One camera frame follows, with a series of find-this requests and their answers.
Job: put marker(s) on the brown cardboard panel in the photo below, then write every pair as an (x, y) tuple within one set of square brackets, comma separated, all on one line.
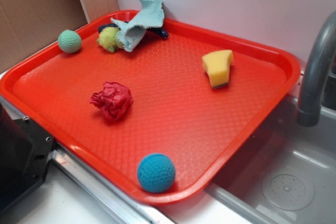
[(28, 26)]

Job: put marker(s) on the blue dimpled ball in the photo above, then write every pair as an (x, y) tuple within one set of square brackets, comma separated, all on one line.
[(156, 173)]

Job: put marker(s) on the grey plastic sink basin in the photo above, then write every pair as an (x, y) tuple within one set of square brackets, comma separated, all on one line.
[(284, 173)]

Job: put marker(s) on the red paper ball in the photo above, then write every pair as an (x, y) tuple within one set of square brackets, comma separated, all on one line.
[(113, 100)]

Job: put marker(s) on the yellow-green plush toy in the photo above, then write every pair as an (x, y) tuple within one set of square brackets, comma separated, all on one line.
[(109, 40)]

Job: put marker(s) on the grey sink faucet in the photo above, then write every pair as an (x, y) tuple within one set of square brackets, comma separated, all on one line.
[(318, 83)]

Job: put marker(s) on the dark blue toy handle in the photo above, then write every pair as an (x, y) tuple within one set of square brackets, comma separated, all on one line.
[(158, 31)]

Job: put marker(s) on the light teal cloth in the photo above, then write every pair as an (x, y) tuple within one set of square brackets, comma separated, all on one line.
[(150, 16)]

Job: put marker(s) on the yellow sponge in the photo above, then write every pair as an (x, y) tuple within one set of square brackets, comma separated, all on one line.
[(217, 66)]

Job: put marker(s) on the mint green dimpled ball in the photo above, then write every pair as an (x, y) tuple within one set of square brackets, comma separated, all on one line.
[(69, 41)]

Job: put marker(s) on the black box with screws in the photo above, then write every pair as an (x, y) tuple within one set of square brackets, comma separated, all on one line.
[(26, 150)]

